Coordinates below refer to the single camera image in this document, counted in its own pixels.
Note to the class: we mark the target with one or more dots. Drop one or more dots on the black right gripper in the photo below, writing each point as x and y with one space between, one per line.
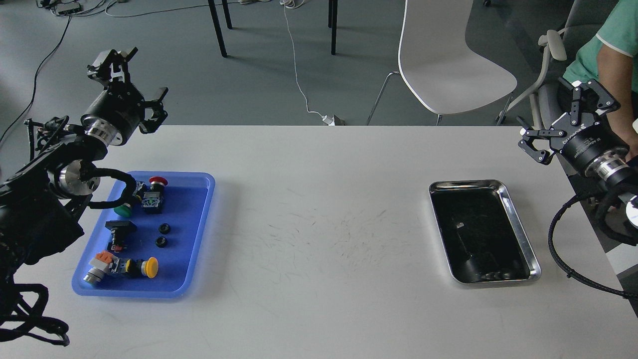
588 139

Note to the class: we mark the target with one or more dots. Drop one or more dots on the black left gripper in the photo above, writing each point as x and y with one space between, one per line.
120 107

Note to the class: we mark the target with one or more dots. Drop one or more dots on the small black gear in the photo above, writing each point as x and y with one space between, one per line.
164 228
161 242

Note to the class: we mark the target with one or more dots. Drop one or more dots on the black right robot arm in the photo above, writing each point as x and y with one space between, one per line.
538 144

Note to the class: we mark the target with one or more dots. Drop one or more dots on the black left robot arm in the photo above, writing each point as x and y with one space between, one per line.
41 204

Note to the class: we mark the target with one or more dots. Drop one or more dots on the grey office chair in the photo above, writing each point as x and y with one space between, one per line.
559 48

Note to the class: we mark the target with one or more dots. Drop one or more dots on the person in green shirt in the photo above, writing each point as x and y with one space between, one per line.
610 57

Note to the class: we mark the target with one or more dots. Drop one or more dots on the black table legs left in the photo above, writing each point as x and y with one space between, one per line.
217 25

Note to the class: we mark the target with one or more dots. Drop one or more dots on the black table legs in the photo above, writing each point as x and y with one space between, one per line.
217 25
332 24

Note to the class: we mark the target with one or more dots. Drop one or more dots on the black square push button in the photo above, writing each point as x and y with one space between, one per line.
119 229

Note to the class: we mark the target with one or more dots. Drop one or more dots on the white plastic chair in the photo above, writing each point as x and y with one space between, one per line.
438 66

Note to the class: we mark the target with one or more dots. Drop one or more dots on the shiny metal tray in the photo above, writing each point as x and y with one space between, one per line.
482 235

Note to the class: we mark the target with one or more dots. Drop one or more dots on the blue plastic tray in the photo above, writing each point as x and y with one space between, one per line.
187 199

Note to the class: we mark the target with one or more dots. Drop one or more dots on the black table legs right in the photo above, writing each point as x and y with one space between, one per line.
332 24

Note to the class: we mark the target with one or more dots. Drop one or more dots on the red push button switch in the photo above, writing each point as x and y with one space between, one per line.
153 198

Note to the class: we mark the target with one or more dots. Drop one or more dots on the green push button switch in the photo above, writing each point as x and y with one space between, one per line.
126 210

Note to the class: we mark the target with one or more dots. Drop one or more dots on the silver orange selector switch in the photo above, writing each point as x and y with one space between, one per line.
104 263

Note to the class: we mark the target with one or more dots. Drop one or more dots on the yellow push button switch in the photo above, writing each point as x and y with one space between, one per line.
139 268

